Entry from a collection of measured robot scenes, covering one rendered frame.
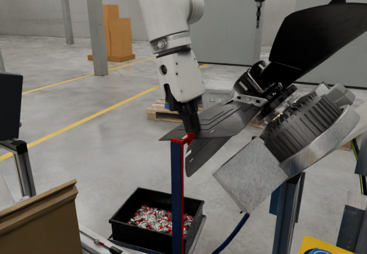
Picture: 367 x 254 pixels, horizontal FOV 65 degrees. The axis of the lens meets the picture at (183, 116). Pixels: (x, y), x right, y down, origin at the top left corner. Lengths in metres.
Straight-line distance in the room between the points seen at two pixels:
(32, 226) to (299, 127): 0.61
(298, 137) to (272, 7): 12.36
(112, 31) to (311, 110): 8.45
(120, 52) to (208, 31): 2.61
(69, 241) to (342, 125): 0.62
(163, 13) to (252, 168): 0.44
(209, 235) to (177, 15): 1.70
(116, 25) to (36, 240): 8.58
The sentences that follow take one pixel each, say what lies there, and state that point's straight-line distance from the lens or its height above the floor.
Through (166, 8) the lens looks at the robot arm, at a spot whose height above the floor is 1.40.
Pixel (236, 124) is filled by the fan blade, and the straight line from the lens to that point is 0.63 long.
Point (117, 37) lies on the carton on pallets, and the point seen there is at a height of 0.68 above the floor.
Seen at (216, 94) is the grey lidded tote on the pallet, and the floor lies 0.40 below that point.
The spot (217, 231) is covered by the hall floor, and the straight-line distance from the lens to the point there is 2.12.
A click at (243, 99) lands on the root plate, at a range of 0.81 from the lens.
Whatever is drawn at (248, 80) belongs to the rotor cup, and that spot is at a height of 1.22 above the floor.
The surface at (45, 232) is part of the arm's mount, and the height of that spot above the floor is 1.13.
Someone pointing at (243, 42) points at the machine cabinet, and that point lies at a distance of 8.06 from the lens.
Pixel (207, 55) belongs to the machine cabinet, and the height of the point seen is 0.24.
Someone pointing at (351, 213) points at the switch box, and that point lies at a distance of 1.07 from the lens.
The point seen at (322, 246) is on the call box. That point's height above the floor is 1.07.
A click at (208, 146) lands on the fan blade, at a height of 0.99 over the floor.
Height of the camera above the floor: 1.40
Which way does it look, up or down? 20 degrees down
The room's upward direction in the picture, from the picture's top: straight up
